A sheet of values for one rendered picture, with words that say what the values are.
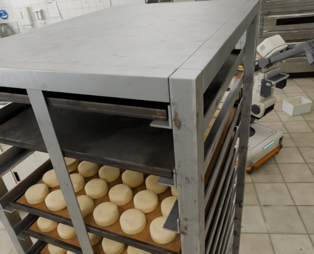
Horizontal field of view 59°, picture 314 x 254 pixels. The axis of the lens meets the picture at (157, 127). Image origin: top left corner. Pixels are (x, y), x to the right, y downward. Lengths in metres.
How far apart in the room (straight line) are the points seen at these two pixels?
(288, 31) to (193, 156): 4.86
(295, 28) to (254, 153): 2.82
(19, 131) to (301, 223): 2.40
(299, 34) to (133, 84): 5.04
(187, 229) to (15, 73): 0.33
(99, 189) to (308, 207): 2.38
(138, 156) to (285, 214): 2.36
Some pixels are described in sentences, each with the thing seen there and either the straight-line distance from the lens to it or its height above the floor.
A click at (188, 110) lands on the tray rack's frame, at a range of 0.30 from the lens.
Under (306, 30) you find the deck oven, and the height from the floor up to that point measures 0.83.
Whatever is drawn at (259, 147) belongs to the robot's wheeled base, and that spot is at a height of 0.27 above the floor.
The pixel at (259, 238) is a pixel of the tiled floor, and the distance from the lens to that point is 2.50.
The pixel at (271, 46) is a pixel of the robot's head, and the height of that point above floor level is 1.27.
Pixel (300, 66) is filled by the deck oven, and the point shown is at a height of 0.22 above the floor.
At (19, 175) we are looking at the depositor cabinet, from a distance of 2.71.
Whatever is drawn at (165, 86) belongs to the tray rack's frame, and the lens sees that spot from 0.30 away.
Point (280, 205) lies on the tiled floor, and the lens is 2.79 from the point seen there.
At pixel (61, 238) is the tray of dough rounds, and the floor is 1.40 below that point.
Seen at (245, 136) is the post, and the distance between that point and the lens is 1.03.
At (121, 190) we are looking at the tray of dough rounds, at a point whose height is 1.51.
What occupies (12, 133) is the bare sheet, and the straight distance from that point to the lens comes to 0.60.
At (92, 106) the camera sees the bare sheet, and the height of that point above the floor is 1.77.
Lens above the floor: 1.92
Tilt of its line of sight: 30 degrees down
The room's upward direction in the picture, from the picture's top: 6 degrees counter-clockwise
